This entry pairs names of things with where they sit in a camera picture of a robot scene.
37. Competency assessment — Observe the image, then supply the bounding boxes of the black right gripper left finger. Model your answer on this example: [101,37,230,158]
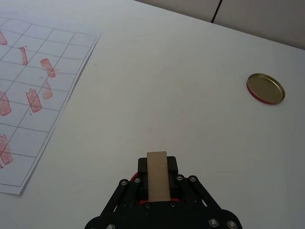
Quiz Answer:
[83,157,149,229]

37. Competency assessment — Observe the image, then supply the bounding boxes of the tan wooden stamp block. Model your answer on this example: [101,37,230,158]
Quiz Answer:
[146,151,171,203]

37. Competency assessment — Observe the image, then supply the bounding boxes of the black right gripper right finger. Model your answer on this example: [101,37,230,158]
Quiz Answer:
[166,156,244,229]

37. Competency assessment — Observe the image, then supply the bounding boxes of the gold round lid, red rim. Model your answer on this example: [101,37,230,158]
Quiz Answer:
[246,73,286,105]

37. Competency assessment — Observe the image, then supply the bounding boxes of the white gridded paper, red stamps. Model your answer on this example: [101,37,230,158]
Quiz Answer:
[0,16,103,196]

